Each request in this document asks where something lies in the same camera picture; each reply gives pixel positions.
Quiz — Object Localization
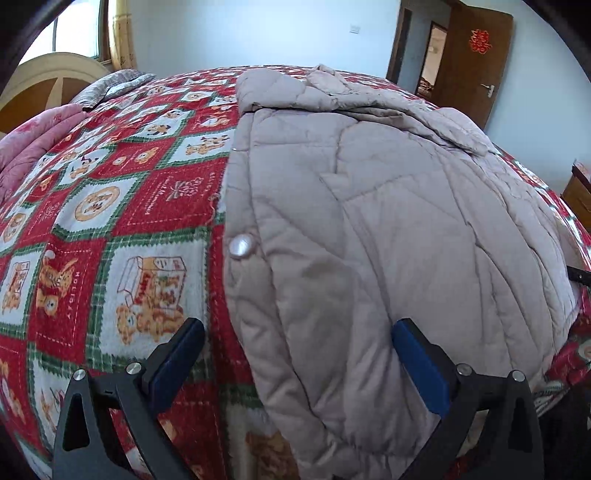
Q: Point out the brown wooden door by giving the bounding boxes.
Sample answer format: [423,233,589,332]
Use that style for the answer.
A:
[431,4,515,130]

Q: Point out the striped grey pillow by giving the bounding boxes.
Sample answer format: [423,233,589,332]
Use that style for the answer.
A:
[74,69,157,110]

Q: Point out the pink folded quilt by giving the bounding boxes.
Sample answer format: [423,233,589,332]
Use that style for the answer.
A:
[0,104,86,204]

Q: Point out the wooden bed headboard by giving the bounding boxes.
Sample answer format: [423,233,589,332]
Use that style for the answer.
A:
[0,52,110,135]

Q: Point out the window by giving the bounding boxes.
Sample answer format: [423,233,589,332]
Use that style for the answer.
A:
[44,0,112,64]

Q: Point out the red checked printed bedsheet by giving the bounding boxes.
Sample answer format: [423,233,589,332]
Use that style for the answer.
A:
[0,65,591,480]

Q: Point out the brown door frame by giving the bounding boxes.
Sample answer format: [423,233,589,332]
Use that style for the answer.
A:
[386,0,463,94]

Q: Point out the beige quilted down jacket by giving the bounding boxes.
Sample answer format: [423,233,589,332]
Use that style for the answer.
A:
[222,64,587,480]

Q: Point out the red paper door decoration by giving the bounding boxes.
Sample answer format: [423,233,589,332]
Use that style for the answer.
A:
[468,30,491,55]

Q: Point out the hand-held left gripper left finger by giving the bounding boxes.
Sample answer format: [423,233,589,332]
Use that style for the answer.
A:
[52,318,205,480]

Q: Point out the yellow patterned curtain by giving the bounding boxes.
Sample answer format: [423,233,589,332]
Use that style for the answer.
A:
[108,0,137,71]

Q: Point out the wooden dresser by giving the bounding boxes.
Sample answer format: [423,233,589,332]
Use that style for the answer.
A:
[560,160,591,223]

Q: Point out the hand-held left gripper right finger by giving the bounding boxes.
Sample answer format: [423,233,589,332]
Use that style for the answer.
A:
[392,318,546,480]

